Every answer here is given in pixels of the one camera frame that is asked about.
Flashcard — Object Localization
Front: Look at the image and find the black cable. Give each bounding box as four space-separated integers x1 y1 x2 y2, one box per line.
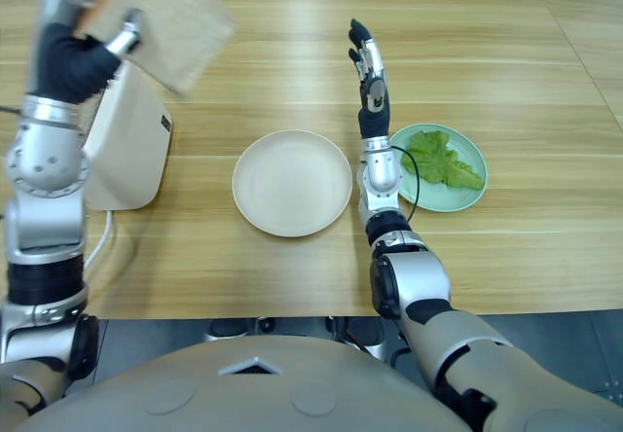
388 145 421 224

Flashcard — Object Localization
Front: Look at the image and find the robot body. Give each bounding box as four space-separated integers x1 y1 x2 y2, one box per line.
9 335 476 432

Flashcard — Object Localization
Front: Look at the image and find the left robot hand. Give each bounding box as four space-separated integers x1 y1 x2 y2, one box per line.
26 0 145 106

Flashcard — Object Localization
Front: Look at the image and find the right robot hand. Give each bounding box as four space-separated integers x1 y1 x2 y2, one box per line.
347 18 391 140

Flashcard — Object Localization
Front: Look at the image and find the green plate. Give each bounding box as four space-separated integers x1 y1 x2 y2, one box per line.
387 123 489 213

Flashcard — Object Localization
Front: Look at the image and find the cream plate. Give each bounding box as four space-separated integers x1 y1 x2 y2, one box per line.
232 129 354 238

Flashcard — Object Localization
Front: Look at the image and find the cream toaster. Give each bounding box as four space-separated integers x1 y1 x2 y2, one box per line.
81 59 175 212

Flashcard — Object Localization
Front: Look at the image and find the green lettuce leaf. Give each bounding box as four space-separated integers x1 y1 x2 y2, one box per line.
400 129 486 191

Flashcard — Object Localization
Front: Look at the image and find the white cord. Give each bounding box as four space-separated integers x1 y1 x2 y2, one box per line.
83 209 116 271

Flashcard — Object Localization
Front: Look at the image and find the bread slice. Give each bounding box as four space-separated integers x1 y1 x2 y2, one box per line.
75 0 238 96

